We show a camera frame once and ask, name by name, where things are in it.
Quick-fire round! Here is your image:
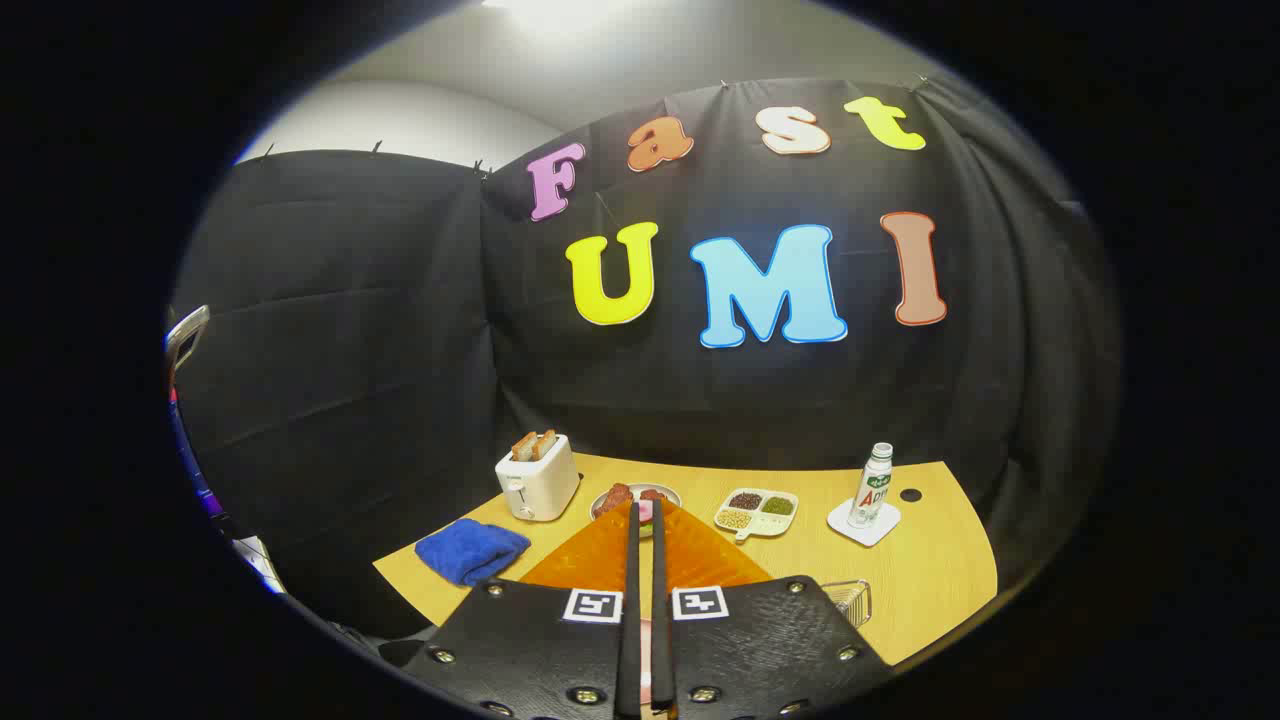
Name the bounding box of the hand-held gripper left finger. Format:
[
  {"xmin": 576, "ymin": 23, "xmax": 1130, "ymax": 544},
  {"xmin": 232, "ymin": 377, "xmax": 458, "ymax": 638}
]
[{"xmin": 400, "ymin": 499, "xmax": 642, "ymax": 720}]

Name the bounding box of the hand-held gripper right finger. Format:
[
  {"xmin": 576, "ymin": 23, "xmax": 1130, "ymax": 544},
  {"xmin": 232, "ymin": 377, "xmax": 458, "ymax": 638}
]
[{"xmin": 650, "ymin": 499, "xmax": 897, "ymax": 720}]

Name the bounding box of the bowl of meat and vegetables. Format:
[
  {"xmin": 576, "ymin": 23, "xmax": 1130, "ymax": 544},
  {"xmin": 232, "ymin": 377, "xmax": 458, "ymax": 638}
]
[{"xmin": 590, "ymin": 483, "xmax": 683, "ymax": 540}]

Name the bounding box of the white divided dish of beans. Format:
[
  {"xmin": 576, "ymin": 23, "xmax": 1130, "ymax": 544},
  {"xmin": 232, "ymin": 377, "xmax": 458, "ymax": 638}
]
[{"xmin": 713, "ymin": 487, "xmax": 800, "ymax": 542}]

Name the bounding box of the white toaster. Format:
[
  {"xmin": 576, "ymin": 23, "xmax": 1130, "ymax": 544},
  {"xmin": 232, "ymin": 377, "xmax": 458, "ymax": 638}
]
[{"xmin": 495, "ymin": 433, "xmax": 582, "ymax": 523}]

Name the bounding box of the blue folded cloth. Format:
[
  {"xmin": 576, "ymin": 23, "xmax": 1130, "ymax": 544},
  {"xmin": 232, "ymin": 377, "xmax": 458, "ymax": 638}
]
[{"xmin": 415, "ymin": 518, "xmax": 532, "ymax": 588}]

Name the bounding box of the white square coaster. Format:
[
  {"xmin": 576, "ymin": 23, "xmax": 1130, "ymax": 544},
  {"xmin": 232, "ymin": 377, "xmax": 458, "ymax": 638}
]
[{"xmin": 827, "ymin": 498, "xmax": 902, "ymax": 548}]

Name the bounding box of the white plastic drink bottle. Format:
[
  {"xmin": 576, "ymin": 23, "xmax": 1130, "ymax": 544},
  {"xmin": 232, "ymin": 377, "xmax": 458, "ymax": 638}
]
[{"xmin": 848, "ymin": 442, "xmax": 894, "ymax": 529}]

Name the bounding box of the black backdrop cloth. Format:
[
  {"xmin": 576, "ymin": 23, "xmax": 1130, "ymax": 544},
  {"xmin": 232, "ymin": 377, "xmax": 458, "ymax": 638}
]
[{"xmin": 170, "ymin": 78, "xmax": 1123, "ymax": 641}]

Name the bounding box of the silver wire basket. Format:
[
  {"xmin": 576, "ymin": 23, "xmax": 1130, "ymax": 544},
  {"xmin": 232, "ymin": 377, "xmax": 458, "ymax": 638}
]
[{"xmin": 823, "ymin": 579, "xmax": 873, "ymax": 630}]

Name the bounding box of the grey curved frame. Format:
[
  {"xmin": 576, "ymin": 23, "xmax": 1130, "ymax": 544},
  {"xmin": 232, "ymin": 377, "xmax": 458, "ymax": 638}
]
[{"xmin": 165, "ymin": 304, "xmax": 212, "ymax": 383}]

